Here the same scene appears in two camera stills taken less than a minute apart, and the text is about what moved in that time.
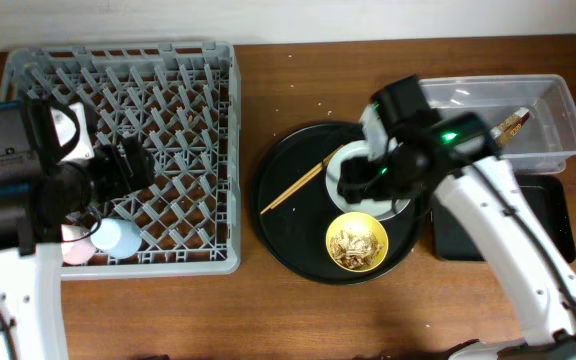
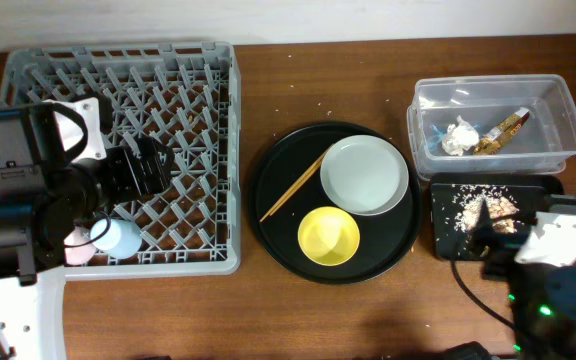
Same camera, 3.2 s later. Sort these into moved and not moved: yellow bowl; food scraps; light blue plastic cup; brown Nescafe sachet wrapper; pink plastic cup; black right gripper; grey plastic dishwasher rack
Moved: black right gripper; food scraps; yellow bowl
Not moved: brown Nescafe sachet wrapper; grey plastic dishwasher rack; pink plastic cup; light blue plastic cup
